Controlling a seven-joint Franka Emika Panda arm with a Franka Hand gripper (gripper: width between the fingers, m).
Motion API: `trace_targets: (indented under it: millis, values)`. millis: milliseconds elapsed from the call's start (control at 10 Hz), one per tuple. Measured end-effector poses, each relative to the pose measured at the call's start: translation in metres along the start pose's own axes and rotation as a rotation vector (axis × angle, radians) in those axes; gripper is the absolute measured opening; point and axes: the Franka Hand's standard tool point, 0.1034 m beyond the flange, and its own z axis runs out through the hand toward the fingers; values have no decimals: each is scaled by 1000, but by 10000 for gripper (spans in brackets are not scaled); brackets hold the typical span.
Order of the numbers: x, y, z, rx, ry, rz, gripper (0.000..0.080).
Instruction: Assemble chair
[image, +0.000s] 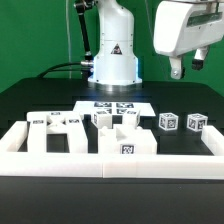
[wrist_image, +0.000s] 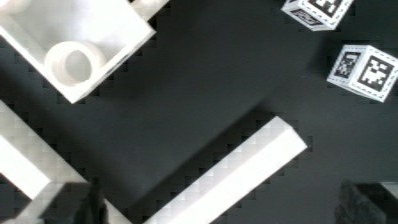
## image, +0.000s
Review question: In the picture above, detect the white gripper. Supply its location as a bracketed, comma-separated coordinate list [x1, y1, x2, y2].
[154, 0, 224, 80]

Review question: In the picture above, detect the white chair seat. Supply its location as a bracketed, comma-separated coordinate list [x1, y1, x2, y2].
[98, 124, 157, 155]

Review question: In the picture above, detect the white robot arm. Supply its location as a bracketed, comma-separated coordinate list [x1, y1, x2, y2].
[74, 0, 224, 91]

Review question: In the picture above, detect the white tagged cube right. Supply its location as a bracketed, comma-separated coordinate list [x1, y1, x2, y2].
[187, 113, 208, 132]

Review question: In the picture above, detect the white tagged cube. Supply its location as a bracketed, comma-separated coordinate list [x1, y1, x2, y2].
[187, 113, 208, 132]
[159, 112, 179, 131]

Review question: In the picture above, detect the white tagged cube left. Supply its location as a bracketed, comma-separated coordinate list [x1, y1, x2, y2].
[159, 112, 179, 131]

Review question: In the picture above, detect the white U-shaped obstacle fence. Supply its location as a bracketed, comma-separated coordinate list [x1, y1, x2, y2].
[0, 121, 224, 180]

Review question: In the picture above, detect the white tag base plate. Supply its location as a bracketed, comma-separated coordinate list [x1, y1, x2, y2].
[73, 101, 155, 117]

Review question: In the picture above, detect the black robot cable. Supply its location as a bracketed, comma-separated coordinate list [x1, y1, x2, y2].
[36, 61, 88, 80]

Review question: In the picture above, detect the white chair back frame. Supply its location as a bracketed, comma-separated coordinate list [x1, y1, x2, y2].
[27, 111, 88, 153]

